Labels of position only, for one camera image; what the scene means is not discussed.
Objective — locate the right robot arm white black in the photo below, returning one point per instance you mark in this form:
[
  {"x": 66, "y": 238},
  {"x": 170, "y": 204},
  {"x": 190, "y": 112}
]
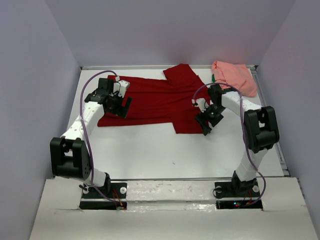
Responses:
[{"x": 259, "y": 132}]

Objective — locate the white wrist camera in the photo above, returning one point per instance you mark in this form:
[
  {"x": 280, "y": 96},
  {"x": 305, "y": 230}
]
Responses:
[
  {"x": 201, "y": 103},
  {"x": 120, "y": 87}
]

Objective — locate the aluminium rail back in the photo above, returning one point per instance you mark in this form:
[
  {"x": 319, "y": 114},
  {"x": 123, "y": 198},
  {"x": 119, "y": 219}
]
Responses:
[{"x": 149, "y": 67}]

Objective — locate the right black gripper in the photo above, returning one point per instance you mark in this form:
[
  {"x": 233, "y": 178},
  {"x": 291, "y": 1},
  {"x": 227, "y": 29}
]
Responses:
[{"x": 203, "y": 117}]

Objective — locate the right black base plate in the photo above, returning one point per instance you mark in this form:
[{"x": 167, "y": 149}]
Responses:
[{"x": 230, "y": 198}]

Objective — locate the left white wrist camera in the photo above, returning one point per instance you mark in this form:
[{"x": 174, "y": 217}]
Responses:
[{"x": 120, "y": 87}]

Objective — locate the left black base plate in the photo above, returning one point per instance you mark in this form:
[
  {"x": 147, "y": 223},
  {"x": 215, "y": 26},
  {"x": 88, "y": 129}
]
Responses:
[{"x": 115, "y": 199}]

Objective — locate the aluminium rail right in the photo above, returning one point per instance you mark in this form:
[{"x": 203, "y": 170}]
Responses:
[{"x": 283, "y": 164}]

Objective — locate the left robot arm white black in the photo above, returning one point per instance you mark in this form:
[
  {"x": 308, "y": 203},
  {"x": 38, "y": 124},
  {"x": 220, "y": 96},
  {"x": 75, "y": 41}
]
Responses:
[{"x": 71, "y": 154}]

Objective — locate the pink t shirt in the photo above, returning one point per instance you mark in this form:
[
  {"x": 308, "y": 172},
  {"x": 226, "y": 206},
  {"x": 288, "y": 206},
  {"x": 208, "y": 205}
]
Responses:
[{"x": 236, "y": 75}]

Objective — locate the red t shirt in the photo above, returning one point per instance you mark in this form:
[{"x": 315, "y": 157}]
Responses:
[{"x": 157, "y": 101}]

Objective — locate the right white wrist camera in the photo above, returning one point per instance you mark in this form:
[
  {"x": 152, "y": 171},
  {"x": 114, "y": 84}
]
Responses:
[{"x": 201, "y": 103}]

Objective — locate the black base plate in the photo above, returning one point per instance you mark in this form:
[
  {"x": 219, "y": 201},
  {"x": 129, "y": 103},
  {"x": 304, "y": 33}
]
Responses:
[
  {"x": 230, "y": 198},
  {"x": 115, "y": 199}
]

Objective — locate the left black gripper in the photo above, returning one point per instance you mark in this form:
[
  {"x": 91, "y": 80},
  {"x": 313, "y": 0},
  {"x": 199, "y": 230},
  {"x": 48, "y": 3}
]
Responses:
[{"x": 120, "y": 110}]

